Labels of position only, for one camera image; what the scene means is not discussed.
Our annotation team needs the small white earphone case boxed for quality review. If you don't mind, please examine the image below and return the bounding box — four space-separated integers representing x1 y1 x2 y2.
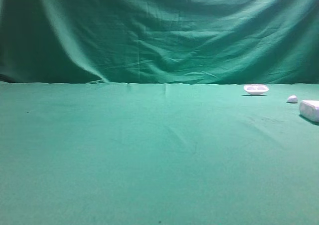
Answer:
286 95 298 104

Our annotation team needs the open white earphone case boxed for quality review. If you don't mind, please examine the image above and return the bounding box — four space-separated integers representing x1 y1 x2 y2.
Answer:
244 84 269 96

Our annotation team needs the green backdrop curtain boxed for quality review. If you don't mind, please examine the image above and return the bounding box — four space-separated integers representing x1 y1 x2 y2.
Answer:
0 0 319 84

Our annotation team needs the green tablecloth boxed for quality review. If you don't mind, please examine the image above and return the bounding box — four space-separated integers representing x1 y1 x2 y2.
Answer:
0 83 319 225

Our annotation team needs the white tissue pack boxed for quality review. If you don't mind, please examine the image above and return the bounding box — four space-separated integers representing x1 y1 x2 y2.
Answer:
299 100 319 122

